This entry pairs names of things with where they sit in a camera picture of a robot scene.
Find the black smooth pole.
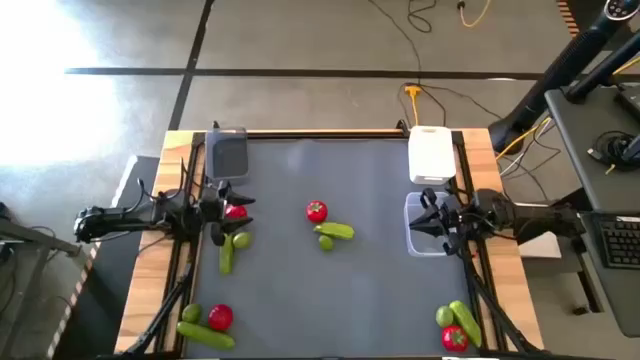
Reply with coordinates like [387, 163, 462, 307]
[564, 29, 640, 101]

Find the yellow desk cable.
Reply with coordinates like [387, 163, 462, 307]
[494, 115, 554, 162]

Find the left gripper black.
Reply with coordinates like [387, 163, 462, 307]
[198, 179, 257, 247]

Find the long black floor cable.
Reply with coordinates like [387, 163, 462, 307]
[368, 0, 424, 86]

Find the grey plastic basket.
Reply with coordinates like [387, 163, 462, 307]
[204, 127, 250, 182]

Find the clear plastic basket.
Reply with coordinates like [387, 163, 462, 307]
[403, 191, 454, 258]

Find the black keyboard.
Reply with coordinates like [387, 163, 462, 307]
[597, 214, 640, 271]

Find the black floor mat striped edge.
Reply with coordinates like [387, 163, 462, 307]
[47, 154, 161, 360]

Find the green toy cucumber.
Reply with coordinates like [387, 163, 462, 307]
[313, 221, 356, 241]
[448, 299, 483, 349]
[218, 232, 235, 276]
[175, 320, 236, 351]

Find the black ribbed post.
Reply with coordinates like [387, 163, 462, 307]
[487, 14, 626, 154]

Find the white box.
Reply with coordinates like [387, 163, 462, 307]
[517, 202, 562, 260]

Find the yellow plug cable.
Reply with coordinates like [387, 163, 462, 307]
[403, 84, 424, 127]

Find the black aluminium rig frame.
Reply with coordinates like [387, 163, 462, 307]
[114, 119, 546, 360]

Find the white plastic basket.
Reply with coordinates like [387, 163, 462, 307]
[407, 125, 457, 186]

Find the black cable bundle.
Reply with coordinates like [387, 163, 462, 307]
[587, 130, 640, 174]

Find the grey side table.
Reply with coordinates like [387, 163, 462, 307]
[0, 199, 84, 360]

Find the grey table mat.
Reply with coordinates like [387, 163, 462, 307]
[182, 137, 481, 359]

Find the dark grey desk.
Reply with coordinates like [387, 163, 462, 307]
[543, 84, 640, 339]

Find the yellow floor cable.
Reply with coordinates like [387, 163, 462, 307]
[457, 0, 494, 29]

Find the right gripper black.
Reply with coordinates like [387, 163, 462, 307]
[408, 187, 475, 256]

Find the black coiled floor cable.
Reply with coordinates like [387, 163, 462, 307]
[407, 0, 436, 34]

